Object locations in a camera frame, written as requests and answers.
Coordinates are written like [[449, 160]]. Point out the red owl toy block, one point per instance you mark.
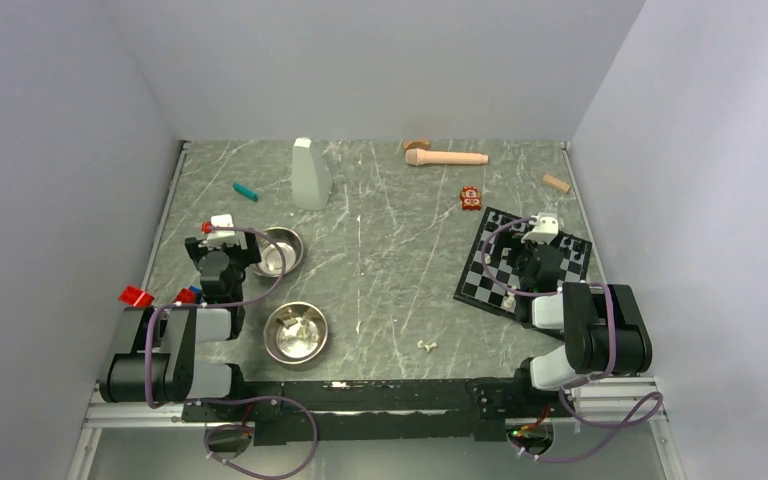
[[470, 197]]

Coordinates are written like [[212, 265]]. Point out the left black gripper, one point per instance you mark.
[[248, 255]]

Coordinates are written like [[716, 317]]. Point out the black and white chessboard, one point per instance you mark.
[[476, 288]]

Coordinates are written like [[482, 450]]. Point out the beige toy microphone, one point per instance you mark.
[[419, 157]]

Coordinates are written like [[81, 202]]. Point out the small wooden block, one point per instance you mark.
[[556, 183]]

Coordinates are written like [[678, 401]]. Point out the teal plastic block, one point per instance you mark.
[[245, 192]]

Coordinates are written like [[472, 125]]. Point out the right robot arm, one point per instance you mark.
[[602, 328]]

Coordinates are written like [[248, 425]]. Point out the grey plastic bottle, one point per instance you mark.
[[311, 181]]

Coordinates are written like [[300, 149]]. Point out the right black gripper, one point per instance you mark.
[[528, 244]]

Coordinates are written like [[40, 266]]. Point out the red lego brick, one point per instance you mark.
[[135, 297]]

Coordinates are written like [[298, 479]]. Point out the red and blue lego bricks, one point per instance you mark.
[[189, 295]]

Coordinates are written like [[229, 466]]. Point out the white chess piece on table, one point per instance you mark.
[[426, 346]]

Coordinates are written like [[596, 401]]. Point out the steel bowl with chess pieces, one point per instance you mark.
[[295, 333]]

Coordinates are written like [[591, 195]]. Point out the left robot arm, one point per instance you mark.
[[152, 356]]

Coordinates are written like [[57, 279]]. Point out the round wooden disc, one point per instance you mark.
[[421, 144]]

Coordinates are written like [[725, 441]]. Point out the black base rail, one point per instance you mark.
[[483, 409]]

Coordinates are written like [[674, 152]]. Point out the empty steel bowl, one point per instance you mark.
[[282, 252]]

